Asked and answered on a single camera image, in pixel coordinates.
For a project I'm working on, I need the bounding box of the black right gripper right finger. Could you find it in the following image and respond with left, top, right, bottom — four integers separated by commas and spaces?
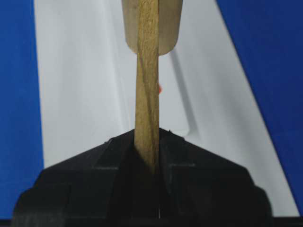
160, 129, 272, 227

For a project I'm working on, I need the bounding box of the wooden mallet hammer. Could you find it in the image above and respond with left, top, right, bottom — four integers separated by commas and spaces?
122, 0, 183, 175

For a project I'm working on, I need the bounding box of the white foam board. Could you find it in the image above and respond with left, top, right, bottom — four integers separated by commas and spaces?
34, 0, 299, 216

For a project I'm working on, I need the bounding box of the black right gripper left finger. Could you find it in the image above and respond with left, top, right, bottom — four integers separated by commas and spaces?
11, 131, 158, 227

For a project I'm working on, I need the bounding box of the blue table cloth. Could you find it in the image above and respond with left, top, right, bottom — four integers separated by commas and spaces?
0, 0, 303, 219

